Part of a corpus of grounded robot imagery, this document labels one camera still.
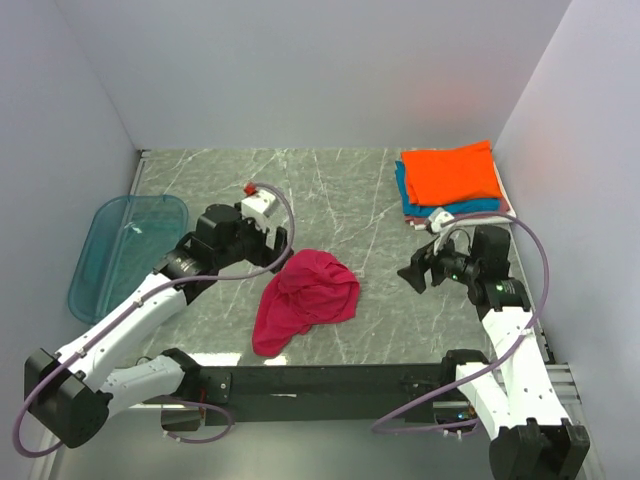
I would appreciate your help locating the teal transparent plastic bin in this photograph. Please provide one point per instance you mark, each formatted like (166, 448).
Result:
(128, 236)

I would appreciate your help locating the folded mauve t-shirt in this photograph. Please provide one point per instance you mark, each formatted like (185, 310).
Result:
(418, 215)

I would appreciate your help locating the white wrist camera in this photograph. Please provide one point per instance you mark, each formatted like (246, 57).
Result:
(437, 220)
(258, 203)

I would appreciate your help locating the folded white t-shirt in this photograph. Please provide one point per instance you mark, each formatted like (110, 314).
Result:
(420, 224)

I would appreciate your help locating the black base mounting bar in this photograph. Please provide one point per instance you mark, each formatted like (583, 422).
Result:
(315, 393)

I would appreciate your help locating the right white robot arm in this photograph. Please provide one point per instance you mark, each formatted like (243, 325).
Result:
(531, 433)

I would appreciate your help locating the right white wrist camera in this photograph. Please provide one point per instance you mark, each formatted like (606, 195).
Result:
(437, 220)

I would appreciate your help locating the folded blue t-shirt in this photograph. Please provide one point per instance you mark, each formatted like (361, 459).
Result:
(400, 176)

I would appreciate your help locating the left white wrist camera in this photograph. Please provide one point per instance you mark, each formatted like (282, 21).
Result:
(258, 203)

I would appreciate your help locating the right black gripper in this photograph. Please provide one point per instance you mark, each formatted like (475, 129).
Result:
(423, 259)

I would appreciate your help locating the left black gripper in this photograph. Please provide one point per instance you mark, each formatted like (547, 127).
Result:
(265, 255)

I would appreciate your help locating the pink t-shirt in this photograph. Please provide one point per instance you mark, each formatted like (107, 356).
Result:
(313, 288)

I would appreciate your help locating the folded orange t-shirt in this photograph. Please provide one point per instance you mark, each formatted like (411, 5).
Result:
(442, 177)

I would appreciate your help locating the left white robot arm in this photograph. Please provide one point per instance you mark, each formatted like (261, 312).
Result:
(75, 390)

